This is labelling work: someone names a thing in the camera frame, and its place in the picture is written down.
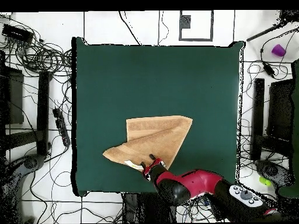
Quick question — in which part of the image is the tan towel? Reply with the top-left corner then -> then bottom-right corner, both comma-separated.
102,115 -> 194,172

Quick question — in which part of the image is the black flat panel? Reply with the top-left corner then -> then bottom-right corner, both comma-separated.
267,79 -> 295,141
0,66 -> 25,125

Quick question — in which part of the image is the dark green table cloth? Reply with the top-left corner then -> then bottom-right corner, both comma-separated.
75,37 -> 244,195

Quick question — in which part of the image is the black power strip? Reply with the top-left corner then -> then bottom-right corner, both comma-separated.
52,107 -> 71,147

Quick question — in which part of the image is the lime green object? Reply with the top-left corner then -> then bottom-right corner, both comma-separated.
259,176 -> 273,187

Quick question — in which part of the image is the black floor stand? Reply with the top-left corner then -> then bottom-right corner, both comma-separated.
251,78 -> 294,162
4,71 -> 51,157

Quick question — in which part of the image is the dark grey curved device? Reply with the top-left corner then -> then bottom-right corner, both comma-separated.
255,159 -> 295,188
1,153 -> 46,223

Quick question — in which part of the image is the dark grey square plate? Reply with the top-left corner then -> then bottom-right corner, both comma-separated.
179,15 -> 192,29

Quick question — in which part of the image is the black power adapter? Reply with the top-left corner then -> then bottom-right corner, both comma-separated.
262,61 -> 276,79

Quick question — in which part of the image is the dark green draped fabric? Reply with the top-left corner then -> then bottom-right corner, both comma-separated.
277,59 -> 299,199

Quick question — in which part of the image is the purple cup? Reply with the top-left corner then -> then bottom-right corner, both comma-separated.
271,44 -> 287,57

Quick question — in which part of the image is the black rod stand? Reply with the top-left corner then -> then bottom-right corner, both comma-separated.
246,9 -> 299,43

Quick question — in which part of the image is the black hub box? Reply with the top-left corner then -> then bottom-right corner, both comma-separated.
2,23 -> 34,44

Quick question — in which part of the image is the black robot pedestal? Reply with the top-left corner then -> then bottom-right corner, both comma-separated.
122,192 -> 178,224

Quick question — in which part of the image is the grey square frame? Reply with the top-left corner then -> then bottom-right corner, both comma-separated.
179,10 -> 214,42

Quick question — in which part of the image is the thin black cable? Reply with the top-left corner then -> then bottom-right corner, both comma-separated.
158,10 -> 169,46

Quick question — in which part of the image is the thick black cable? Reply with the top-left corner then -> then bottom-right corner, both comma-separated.
118,10 -> 142,46

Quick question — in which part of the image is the black cable tangle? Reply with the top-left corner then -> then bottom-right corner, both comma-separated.
0,13 -> 73,78

